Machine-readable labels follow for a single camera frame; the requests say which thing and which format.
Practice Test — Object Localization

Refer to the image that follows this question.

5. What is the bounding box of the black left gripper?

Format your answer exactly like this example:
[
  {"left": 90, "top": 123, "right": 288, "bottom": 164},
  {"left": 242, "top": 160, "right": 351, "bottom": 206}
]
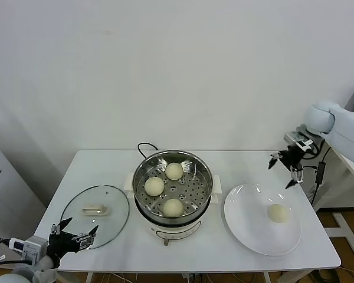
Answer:
[{"left": 47, "top": 217, "right": 100, "bottom": 268}]

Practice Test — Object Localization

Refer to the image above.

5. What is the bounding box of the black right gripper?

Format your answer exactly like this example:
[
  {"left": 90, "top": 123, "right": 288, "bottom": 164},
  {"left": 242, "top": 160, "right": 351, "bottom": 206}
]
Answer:
[{"left": 267, "top": 149, "right": 304, "bottom": 190}]

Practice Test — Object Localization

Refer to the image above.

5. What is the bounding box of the round glass pot lid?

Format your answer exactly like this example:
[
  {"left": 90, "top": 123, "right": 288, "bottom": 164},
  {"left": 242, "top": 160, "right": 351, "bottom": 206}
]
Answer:
[{"left": 60, "top": 185, "right": 130, "bottom": 251}]

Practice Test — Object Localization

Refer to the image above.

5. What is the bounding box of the white steamed baozi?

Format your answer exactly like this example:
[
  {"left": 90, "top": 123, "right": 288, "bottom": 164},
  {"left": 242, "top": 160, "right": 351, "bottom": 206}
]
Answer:
[
  {"left": 267, "top": 203, "right": 290, "bottom": 224},
  {"left": 165, "top": 162, "right": 184, "bottom": 180},
  {"left": 162, "top": 198, "right": 184, "bottom": 218},
  {"left": 144, "top": 176, "right": 165, "bottom": 198}
]

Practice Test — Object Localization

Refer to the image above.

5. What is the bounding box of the perforated steel steamer basket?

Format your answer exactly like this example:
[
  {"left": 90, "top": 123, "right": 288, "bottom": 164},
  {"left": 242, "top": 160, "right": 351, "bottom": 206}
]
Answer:
[{"left": 132, "top": 150, "right": 214, "bottom": 218}]

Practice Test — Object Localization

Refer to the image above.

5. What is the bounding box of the large white plate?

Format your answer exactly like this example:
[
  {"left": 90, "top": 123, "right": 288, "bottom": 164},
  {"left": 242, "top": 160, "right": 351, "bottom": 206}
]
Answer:
[{"left": 223, "top": 183, "right": 302, "bottom": 256}]

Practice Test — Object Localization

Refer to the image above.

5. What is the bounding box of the white side desk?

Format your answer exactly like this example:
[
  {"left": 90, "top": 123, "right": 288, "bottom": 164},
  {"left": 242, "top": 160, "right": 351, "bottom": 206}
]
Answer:
[{"left": 315, "top": 141, "right": 354, "bottom": 256}]

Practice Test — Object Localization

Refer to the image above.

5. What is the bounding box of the white cabinet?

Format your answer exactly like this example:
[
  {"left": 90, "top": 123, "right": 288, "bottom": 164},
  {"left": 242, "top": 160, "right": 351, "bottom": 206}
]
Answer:
[{"left": 0, "top": 135, "right": 47, "bottom": 257}]

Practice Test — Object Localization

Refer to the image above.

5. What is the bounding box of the white electric cooker pot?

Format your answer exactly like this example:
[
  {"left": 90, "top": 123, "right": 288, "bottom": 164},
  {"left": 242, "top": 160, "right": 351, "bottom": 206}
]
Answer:
[{"left": 123, "top": 173, "right": 222, "bottom": 247}]

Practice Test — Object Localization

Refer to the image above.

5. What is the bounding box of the black right camera cable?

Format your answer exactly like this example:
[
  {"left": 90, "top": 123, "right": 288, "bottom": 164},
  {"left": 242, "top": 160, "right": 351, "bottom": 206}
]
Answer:
[{"left": 300, "top": 140, "right": 325, "bottom": 160}]

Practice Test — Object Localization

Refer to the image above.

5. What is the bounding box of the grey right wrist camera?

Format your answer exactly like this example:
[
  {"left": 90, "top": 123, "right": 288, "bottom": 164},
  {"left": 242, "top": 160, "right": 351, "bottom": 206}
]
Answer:
[{"left": 284, "top": 126, "right": 315, "bottom": 153}]

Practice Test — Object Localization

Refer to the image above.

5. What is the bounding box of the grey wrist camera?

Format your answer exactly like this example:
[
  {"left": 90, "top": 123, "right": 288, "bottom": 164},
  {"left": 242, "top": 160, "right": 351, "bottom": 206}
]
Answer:
[
  {"left": 8, "top": 235, "right": 50, "bottom": 263},
  {"left": 284, "top": 126, "right": 315, "bottom": 153}
]

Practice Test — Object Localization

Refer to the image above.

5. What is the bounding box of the black power adapter with cable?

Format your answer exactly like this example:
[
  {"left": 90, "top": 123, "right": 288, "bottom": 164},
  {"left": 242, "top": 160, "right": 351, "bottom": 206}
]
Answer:
[{"left": 293, "top": 146, "right": 333, "bottom": 206}]

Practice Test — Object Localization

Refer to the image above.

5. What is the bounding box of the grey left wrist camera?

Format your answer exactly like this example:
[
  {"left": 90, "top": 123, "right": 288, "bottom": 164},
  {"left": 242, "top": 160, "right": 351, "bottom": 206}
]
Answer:
[{"left": 8, "top": 235, "right": 50, "bottom": 263}]

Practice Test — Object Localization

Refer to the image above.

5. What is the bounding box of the black cooker power cord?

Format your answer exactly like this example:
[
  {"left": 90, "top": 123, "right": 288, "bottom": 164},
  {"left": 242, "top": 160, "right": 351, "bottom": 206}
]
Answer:
[{"left": 137, "top": 143, "right": 160, "bottom": 160}]

